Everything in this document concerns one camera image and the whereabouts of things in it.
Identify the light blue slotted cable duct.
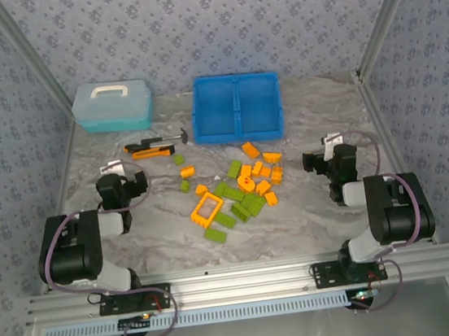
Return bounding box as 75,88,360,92
41,289,354,336

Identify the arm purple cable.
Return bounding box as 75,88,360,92
30,155,184,336
329,122,434,316

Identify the blue divided plastic bin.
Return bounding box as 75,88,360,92
186,67,287,150

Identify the round orange lego with red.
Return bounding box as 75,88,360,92
236,174,257,194

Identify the clear teal storage box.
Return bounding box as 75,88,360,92
68,76,158,138

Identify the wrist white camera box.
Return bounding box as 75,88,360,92
320,132,345,153
99,159,125,177

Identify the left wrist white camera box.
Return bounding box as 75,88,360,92
99,159,125,177

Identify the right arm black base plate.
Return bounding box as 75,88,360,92
309,254,389,291

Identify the orange lego window frame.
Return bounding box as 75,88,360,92
188,190,227,230

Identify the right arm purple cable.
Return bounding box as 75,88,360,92
329,122,434,316

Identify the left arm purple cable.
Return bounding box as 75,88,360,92
30,155,184,336

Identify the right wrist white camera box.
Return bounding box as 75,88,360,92
320,132,345,153

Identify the orange lego cylinder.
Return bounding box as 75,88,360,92
178,164,197,180

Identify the orange utility knife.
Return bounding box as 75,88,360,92
131,144,177,161

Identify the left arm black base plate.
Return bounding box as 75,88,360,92
96,281,174,317

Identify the aluminum table side rail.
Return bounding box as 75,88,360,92
20,111,99,296
354,62,442,252

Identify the small black-handled hammer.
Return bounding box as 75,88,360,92
140,126,192,151

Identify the wide aluminum frame rail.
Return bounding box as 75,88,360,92
21,237,449,328

